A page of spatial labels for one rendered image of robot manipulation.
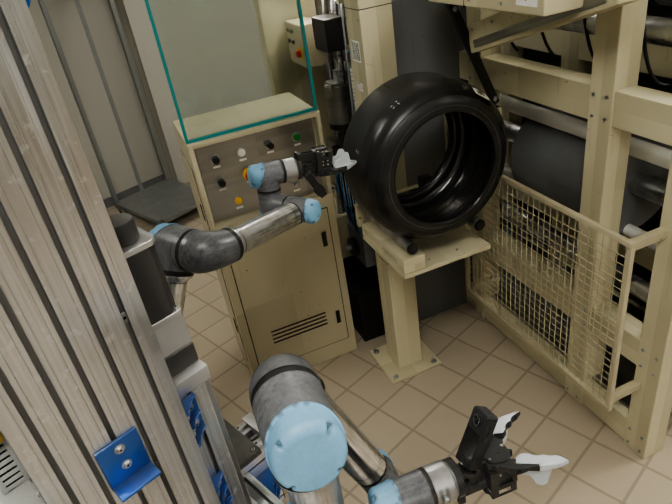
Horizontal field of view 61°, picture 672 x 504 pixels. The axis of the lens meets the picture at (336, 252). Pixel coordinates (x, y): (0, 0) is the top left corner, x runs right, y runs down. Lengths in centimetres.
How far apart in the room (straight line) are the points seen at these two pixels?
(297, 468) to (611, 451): 190
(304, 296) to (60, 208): 197
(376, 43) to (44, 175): 154
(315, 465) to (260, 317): 187
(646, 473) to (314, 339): 150
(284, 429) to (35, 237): 42
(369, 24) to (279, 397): 154
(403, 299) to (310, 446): 184
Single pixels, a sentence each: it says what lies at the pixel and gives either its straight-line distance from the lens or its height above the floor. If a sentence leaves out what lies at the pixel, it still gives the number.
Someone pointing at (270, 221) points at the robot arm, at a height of 124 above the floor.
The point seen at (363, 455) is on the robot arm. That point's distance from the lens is 116.
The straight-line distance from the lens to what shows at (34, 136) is 83.
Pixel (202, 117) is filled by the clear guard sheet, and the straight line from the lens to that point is 231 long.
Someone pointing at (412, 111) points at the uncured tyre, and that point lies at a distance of 186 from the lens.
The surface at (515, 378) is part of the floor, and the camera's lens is 284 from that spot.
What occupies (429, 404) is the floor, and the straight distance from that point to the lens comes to 272.
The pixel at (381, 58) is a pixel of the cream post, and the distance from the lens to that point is 219.
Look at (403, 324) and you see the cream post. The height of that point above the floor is 27.
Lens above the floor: 196
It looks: 31 degrees down
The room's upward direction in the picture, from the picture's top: 9 degrees counter-clockwise
